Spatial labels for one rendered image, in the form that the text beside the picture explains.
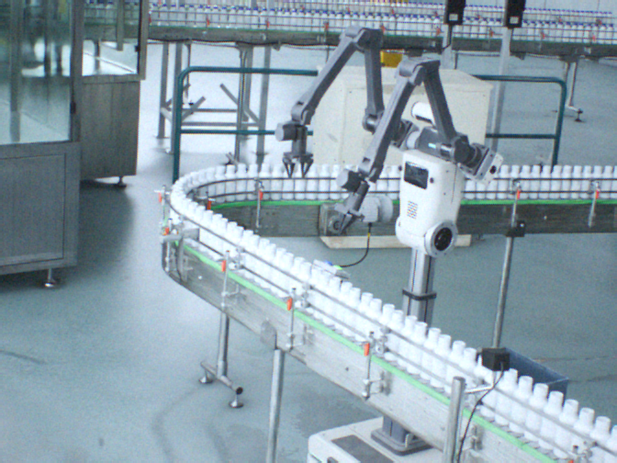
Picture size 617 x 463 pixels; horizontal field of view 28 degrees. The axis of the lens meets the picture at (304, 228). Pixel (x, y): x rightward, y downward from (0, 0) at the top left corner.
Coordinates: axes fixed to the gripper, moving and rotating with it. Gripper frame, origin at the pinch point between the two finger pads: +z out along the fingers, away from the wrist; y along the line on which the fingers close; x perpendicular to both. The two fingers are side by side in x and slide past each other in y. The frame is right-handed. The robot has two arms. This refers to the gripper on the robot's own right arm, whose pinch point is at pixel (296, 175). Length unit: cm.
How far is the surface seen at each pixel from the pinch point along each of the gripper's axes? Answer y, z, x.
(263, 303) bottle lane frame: 21, 44, 15
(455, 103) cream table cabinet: -308, 38, -246
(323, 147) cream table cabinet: -239, 78, -302
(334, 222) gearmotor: -76, 48, -71
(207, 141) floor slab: -315, 144, -583
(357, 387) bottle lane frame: 21, 53, 75
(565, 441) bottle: 18, 33, 164
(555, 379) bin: -37, 47, 110
